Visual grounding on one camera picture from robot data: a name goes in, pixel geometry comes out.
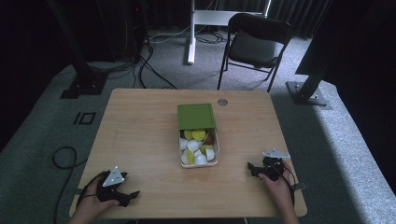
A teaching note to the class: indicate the person's right hand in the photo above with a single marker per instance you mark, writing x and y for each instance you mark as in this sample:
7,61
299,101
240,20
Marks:
281,189

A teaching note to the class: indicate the black metal stand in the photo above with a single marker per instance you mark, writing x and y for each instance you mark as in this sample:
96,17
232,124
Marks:
82,74
308,90

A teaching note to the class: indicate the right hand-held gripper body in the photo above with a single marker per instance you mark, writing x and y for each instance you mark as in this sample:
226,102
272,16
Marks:
273,168

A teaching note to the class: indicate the person's left hand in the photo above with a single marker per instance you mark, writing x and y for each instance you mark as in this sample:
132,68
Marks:
91,203

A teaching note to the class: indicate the dark equipment cabinet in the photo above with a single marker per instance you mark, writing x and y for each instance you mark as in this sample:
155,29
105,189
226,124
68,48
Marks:
127,28

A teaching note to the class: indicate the round grey table grommet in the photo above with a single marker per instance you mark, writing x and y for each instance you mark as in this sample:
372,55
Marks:
222,102

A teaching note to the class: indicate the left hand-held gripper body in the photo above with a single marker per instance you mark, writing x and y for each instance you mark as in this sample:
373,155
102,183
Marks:
109,193

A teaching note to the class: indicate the white desk frame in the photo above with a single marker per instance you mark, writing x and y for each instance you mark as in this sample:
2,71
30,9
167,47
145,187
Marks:
196,18

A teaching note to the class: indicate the green box sleeve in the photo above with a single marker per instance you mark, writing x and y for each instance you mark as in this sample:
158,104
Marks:
196,116

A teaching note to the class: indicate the black folding chair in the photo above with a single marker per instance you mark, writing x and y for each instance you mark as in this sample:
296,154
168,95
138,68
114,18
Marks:
253,46

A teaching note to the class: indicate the pile of white yellow capsules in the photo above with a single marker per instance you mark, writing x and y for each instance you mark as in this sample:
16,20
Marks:
194,146

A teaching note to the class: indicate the white drawer tray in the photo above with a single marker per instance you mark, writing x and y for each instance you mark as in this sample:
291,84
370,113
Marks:
199,164

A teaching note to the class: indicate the dark curtain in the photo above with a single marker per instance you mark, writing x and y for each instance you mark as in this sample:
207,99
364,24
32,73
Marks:
299,15

